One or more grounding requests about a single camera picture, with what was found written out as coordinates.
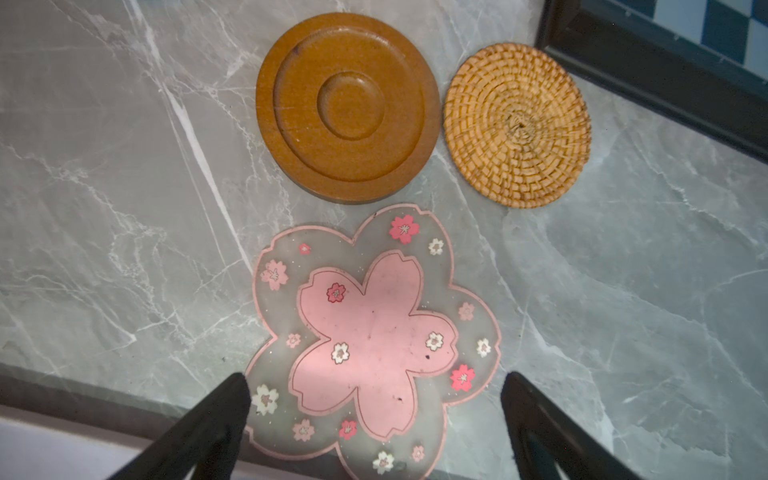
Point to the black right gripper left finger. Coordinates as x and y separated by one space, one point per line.
204 444

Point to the woven rattan round coaster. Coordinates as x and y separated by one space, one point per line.
516 126

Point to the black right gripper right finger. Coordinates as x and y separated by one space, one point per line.
547 443

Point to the pink cherry blossom coaster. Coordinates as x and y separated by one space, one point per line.
370 342

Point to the black checkered chess board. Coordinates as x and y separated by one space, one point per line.
618 46

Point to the brown wooden round coaster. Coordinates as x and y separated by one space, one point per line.
348 107

